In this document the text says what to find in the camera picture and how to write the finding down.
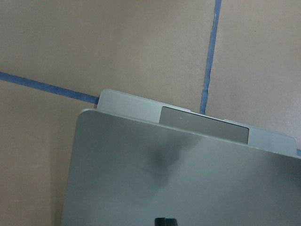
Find silver grey laptop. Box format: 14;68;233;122
61;89;301;226

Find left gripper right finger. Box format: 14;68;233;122
166;218;177;226

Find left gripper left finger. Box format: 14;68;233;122
154;218;166;226

